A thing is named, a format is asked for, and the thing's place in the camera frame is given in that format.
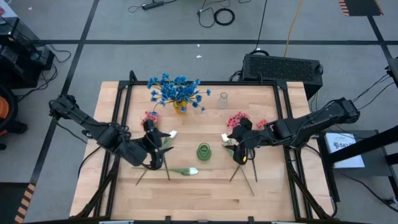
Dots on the black metal table frame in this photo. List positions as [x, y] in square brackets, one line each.
[202, 83]

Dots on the yellow glass vase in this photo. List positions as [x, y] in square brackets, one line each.
[178, 107]

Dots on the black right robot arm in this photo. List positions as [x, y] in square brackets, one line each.
[311, 124]

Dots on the clear glass vase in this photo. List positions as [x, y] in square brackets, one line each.
[223, 101]

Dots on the black computer case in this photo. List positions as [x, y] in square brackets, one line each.
[280, 70]

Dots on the black equipment stack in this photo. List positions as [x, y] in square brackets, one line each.
[18, 62]

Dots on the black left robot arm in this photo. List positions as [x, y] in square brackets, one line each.
[102, 133]

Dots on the black power strip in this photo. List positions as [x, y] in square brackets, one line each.
[152, 5]

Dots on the silver metal bracket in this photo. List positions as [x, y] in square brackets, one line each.
[116, 222]
[289, 222]

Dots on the white printed sign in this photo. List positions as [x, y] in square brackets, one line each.
[345, 152]

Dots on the black device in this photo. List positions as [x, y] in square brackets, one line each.
[394, 70]

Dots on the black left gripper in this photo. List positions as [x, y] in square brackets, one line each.
[152, 146]

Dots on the black metal stand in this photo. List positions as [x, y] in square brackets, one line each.
[377, 165]

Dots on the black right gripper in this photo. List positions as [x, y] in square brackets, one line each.
[245, 138]

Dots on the black mat with orange stripes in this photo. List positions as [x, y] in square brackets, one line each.
[9, 202]
[360, 7]

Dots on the orange and black reel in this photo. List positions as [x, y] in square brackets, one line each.
[3, 107]

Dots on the green glass vase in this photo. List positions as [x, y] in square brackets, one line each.
[204, 153]

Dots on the white artificial tulip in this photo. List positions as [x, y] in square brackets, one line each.
[173, 134]
[193, 171]
[224, 137]

